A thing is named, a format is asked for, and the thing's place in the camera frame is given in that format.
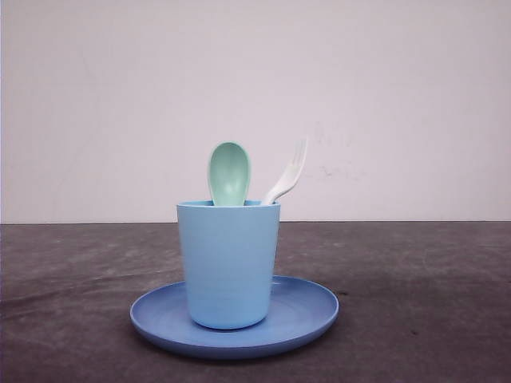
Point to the mint green plastic spoon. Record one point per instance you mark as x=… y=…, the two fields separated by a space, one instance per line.
x=229 y=174

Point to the white plastic fork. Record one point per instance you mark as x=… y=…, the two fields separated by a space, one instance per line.
x=290 y=176

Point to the light blue plastic cup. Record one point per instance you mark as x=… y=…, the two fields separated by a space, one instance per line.
x=229 y=257

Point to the blue plastic plate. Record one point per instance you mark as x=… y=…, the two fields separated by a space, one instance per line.
x=300 y=312

